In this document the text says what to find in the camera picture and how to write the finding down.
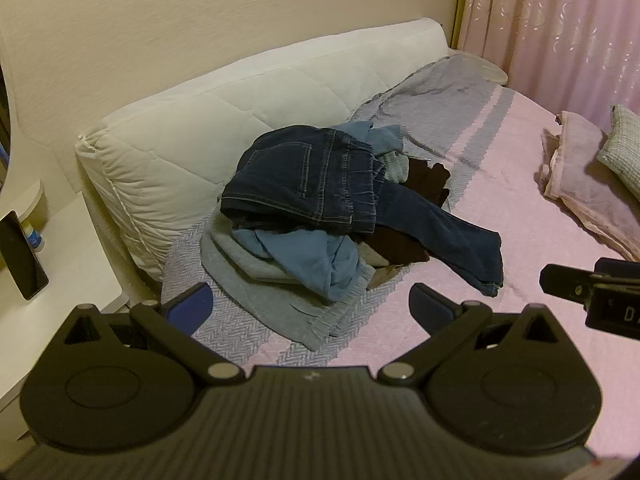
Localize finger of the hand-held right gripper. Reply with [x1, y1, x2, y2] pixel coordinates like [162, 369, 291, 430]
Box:
[540, 263, 597, 306]

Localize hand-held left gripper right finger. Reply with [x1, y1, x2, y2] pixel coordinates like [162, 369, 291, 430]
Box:
[377, 283, 576, 386]

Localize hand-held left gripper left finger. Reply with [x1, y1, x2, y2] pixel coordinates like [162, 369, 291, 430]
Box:
[47, 282, 246, 387]

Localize black garment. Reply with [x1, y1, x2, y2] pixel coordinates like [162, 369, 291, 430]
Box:
[402, 157, 452, 208]

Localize dark blue jeans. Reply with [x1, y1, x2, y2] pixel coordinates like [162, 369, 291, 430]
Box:
[220, 124, 503, 297]

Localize dark brown garment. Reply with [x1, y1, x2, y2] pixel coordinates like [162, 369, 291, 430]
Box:
[357, 225, 432, 267]

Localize grey knit garment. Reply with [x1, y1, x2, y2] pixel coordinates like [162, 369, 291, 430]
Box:
[200, 205, 376, 353]

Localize pink and grey striped bedspread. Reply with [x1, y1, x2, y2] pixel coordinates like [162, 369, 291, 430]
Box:
[160, 52, 640, 461]

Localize white nightstand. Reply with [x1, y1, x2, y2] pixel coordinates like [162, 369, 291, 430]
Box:
[0, 192, 131, 441]

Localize light blue garment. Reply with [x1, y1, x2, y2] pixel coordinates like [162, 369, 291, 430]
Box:
[232, 121, 407, 303]

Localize grey-green checked pillow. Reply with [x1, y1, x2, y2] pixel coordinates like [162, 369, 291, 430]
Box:
[596, 104, 640, 191]

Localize small blue-capped bottle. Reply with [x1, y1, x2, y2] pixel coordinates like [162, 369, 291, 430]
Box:
[22, 220, 46, 253]

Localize black smartphone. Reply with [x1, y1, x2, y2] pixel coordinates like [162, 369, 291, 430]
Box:
[0, 210, 50, 302]

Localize white quilted headboard cushion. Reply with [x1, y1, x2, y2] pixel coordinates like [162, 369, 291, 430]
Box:
[75, 17, 451, 283]

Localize white flat round cushion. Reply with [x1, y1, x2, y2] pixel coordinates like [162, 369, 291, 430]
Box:
[452, 50, 508, 86]

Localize pink curtain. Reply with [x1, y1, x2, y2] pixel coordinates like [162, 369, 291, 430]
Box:
[457, 0, 640, 126]

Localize white curved mirror frame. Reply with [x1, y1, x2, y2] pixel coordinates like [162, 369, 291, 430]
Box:
[0, 35, 46, 221]

